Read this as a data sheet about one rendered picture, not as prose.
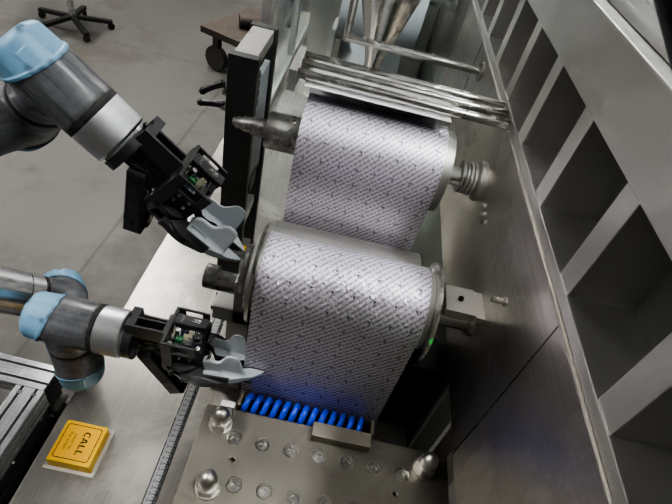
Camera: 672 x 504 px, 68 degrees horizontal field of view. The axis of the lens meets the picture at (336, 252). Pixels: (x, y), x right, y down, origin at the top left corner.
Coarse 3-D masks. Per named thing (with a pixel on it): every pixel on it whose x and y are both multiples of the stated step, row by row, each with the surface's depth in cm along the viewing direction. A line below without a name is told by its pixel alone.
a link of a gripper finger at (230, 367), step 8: (208, 360) 75; (224, 360) 74; (232, 360) 74; (208, 368) 76; (216, 368) 75; (224, 368) 75; (232, 368) 75; (240, 368) 75; (248, 368) 77; (224, 376) 76; (232, 376) 76; (240, 376) 76; (248, 376) 76; (256, 376) 77
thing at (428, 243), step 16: (432, 224) 117; (416, 240) 131; (432, 240) 113; (432, 256) 109; (432, 384) 87; (448, 384) 79; (432, 400) 85; (448, 400) 80; (416, 416) 93; (432, 416) 84; (448, 416) 83; (416, 432) 90; (432, 432) 88; (416, 448) 92
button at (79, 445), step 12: (72, 420) 84; (72, 432) 82; (84, 432) 83; (96, 432) 83; (108, 432) 84; (60, 444) 81; (72, 444) 81; (84, 444) 81; (96, 444) 82; (48, 456) 79; (60, 456) 79; (72, 456) 80; (84, 456) 80; (96, 456) 81; (72, 468) 80; (84, 468) 79
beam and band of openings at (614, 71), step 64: (512, 0) 101; (576, 0) 65; (512, 64) 95; (576, 64) 60; (640, 64) 47; (512, 128) 78; (576, 128) 57; (640, 128) 44; (576, 192) 60; (640, 192) 42; (576, 256) 50; (640, 256) 46; (576, 320) 48; (640, 320) 49; (640, 384) 37; (640, 448) 39
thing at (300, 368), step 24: (264, 336) 72; (288, 336) 71; (264, 360) 76; (288, 360) 75; (312, 360) 74; (336, 360) 74; (360, 360) 73; (384, 360) 72; (264, 384) 81; (288, 384) 80; (312, 384) 79; (336, 384) 78; (360, 384) 77; (384, 384) 76; (336, 408) 83; (360, 408) 82
